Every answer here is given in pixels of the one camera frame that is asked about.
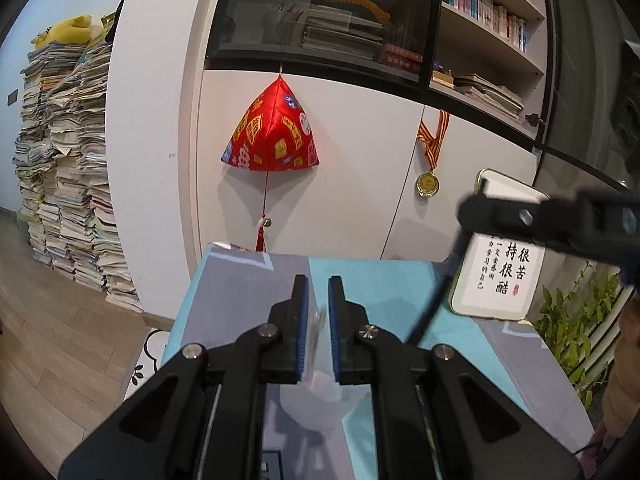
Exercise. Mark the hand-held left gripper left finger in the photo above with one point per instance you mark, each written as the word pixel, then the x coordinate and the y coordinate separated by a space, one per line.
pixel 301 330

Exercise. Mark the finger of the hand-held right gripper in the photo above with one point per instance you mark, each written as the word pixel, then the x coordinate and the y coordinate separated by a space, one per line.
pixel 525 217

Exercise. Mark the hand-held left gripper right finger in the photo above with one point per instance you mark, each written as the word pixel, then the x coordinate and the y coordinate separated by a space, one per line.
pixel 334 330

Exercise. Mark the translucent plastic pen cup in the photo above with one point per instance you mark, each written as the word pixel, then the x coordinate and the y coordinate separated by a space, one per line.
pixel 320 402

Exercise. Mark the person's right hand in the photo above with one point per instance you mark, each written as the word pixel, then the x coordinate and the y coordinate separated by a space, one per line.
pixel 625 385

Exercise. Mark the framed calligraphy picture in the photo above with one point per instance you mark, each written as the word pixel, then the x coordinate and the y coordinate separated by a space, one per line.
pixel 500 285

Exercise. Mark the gold medal with striped ribbon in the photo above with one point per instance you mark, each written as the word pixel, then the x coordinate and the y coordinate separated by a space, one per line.
pixel 428 184

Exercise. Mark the green potted plant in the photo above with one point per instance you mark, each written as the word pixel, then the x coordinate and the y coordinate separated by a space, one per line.
pixel 575 330

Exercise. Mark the stack of lying worn books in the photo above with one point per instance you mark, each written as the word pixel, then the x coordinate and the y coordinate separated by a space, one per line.
pixel 490 92

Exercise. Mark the white floral rug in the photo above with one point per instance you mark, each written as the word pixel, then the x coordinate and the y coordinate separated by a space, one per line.
pixel 150 360

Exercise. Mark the row of upright books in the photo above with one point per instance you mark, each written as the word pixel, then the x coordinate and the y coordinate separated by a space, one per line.
pixel 480 7

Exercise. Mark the red pyramid hanging ornament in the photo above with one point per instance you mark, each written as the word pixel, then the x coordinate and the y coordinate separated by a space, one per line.
pixel 270 130

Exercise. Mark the red lying books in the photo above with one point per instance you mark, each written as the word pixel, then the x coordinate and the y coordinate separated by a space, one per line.
pixel 400 55

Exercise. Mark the stack of magazines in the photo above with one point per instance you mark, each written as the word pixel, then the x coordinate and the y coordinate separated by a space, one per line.
pixel 345 35

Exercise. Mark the white bookcase cabinet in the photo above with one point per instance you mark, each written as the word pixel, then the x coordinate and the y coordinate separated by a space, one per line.
pixel 160 110

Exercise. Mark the orange bead garland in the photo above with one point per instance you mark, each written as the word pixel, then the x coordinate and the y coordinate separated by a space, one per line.
pixel 365 4

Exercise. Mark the tall pile of papers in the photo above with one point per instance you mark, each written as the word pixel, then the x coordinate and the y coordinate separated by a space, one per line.
pixel 75 185

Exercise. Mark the yellow plush toy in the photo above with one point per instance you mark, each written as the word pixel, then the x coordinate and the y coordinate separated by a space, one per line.
pixel 70 30

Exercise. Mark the dark wall plate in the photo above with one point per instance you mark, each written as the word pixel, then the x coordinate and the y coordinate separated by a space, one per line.
pixel 13 97

